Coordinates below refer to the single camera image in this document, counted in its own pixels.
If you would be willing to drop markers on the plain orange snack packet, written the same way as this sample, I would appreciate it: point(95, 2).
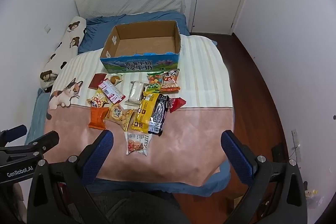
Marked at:
point(97, 117)

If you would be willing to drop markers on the small yellow toy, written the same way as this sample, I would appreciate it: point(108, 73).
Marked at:
point(312, 192)

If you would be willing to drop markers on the yellow cartoon snack packet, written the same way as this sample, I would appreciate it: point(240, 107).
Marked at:
point(96, 102)

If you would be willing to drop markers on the dark red snack packet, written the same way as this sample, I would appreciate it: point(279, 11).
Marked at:
point(96, 81)

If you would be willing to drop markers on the orange panda snack packet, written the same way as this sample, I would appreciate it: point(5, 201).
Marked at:
point(170, 79)

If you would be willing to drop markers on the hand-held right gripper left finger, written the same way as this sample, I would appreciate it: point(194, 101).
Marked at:
point(98, 158)

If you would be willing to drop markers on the cardboard box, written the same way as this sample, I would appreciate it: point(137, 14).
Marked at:
point(139, 65)

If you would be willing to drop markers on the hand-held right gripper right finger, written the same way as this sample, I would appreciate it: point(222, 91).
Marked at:
point(236, 158)

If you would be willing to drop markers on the yellow egg cookie packet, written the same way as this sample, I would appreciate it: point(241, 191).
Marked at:
point(116, 113)

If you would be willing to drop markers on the long yellow snack packet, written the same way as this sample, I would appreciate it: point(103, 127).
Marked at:
point(143, 112)

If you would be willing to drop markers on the blue bed blanket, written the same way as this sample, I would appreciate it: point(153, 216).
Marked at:
point(97, 29)

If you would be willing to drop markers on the bear printed white pillow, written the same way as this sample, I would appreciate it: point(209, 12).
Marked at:
point(63, 53)

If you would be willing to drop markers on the black snack packet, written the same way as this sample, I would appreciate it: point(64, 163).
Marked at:
point(158, 115)

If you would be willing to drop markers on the colourful candy packet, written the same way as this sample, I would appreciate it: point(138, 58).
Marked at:
point(153, 79)

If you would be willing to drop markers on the white wafer packet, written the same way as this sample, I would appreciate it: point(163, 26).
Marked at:
point(136, 92)

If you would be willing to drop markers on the narrow yellow snack packet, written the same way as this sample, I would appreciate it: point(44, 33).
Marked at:
point(128, 119)

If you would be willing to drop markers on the red and white snack packet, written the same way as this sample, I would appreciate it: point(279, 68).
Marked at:
point(111, 91)

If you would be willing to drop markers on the cat printed striped blanket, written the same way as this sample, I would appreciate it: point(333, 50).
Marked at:
point(199, 98)

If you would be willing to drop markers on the clear cake packet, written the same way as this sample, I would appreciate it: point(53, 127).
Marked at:
point(115, 79)

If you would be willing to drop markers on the small green snack packet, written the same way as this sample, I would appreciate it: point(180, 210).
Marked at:
point(153, 87)

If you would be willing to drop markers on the black box on floor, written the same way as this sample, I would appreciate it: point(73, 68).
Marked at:
point(278, 152)

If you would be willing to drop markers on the red triangular snack packet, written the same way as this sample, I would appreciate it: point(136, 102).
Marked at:
point(177, 104)

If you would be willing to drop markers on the white cookie packet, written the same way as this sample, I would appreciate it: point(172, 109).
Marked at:
point(137, 144)

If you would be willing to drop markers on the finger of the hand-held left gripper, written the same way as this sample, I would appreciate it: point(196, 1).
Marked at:
point(15, 132)
point(46, 142)

